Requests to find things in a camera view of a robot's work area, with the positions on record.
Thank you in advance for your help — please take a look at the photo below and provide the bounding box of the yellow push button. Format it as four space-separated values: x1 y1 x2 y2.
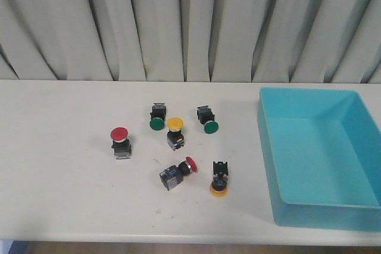
167 117 185 151

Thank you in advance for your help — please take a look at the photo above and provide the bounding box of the red push button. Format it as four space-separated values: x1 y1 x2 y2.
110 127 132 159
160 156 198 191

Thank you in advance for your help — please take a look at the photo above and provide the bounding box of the turquoise plastic box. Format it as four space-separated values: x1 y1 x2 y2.
257 87 380 231

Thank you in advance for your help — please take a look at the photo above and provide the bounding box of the green push button right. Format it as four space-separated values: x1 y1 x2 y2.
196 105 219 134

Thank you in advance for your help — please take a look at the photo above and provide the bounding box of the green push button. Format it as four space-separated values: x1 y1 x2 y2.
149 103 167 131
196 105 219 134

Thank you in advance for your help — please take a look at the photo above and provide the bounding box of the green push button left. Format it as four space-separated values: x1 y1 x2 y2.
149 103 167 131

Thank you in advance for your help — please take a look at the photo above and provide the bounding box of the red push button lying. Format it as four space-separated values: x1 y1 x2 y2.
160 156 198 191

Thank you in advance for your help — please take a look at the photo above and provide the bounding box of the yellow push button upside-down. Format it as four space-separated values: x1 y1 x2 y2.
210 161 229 197

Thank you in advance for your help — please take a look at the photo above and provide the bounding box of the white pleated curtain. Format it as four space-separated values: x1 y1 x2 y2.
1 0 380 83

